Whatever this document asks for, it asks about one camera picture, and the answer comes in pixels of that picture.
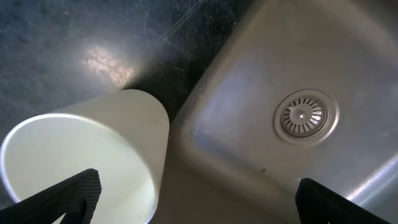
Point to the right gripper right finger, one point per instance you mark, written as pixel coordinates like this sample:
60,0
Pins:
323,208

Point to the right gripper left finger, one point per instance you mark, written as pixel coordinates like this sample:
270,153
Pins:
62,199

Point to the white cup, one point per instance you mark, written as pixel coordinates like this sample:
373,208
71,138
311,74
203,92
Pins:
93,140

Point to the steel sink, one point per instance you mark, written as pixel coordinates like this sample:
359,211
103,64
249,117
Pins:
248,93

